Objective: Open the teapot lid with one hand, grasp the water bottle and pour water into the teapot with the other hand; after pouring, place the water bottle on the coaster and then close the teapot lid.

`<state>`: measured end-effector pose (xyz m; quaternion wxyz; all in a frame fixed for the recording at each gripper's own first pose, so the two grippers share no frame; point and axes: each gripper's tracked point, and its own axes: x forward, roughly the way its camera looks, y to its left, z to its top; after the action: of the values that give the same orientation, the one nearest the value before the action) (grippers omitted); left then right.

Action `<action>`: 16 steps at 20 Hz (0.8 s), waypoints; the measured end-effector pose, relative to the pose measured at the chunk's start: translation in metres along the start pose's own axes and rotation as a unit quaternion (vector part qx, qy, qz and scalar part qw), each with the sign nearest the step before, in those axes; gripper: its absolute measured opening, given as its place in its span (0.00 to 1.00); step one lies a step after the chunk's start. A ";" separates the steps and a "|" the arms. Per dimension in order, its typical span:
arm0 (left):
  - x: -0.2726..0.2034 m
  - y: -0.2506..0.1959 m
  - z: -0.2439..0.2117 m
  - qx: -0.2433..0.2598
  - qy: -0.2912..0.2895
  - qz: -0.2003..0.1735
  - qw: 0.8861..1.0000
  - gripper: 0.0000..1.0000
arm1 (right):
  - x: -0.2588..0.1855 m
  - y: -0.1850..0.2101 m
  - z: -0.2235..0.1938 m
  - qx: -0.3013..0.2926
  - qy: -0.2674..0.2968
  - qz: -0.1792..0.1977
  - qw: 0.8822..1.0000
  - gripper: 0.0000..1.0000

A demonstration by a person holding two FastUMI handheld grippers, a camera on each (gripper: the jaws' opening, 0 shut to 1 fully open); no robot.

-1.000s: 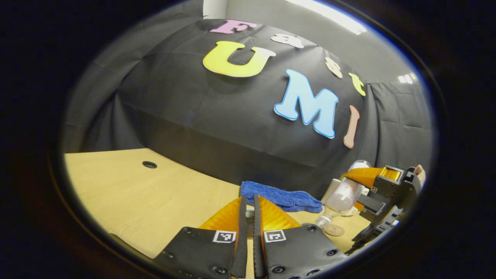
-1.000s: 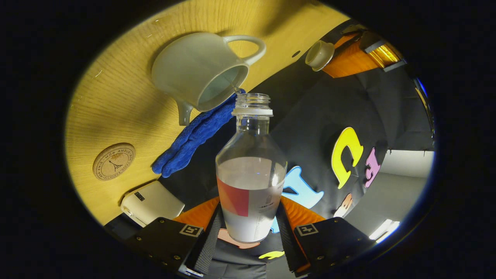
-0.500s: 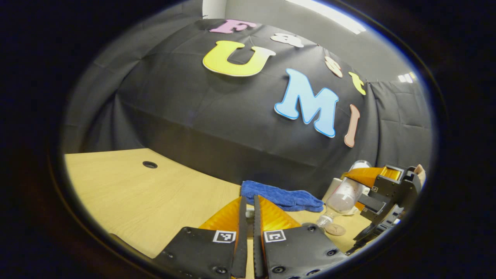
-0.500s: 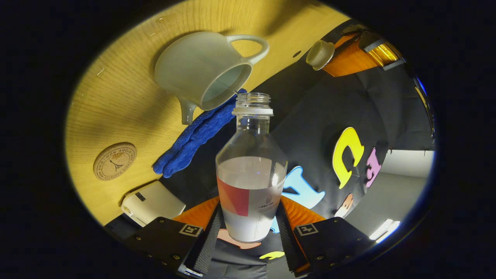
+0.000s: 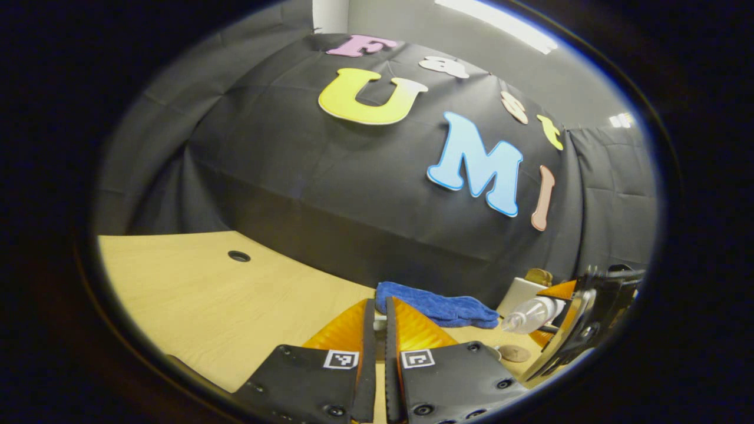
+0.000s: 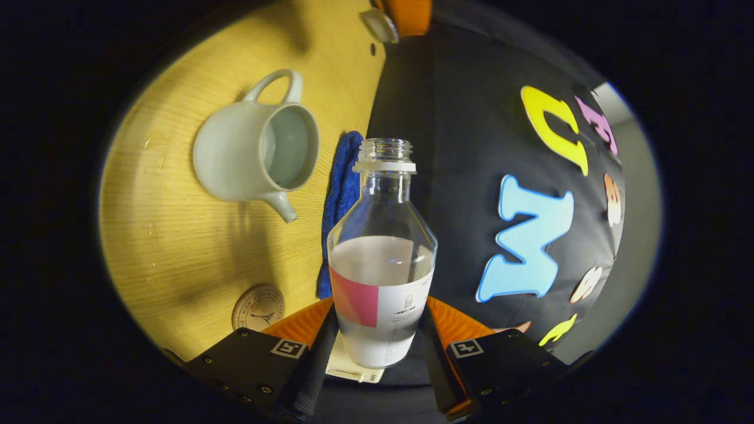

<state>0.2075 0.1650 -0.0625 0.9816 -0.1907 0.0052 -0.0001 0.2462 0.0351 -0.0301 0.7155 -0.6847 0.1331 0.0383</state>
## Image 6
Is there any blue towel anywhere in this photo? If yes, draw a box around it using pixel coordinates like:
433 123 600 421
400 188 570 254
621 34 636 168
316 131 365 300

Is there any round wooden coaster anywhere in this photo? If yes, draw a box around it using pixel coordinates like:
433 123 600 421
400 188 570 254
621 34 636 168
232 284 286 332

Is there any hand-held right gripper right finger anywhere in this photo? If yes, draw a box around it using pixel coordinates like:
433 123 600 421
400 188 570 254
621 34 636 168
415 296 570 422

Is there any white ceramic teacup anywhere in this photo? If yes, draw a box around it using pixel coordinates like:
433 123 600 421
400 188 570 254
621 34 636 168
193 69 320 223

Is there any clear plastic water bottle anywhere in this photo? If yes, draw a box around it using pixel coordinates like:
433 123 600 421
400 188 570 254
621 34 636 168
327 138 439 370

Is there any white toaster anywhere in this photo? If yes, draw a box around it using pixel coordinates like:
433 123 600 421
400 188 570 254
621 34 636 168
325 333 385 384

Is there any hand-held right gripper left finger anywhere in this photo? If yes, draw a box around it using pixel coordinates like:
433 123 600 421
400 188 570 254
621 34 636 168
183 296 340 420

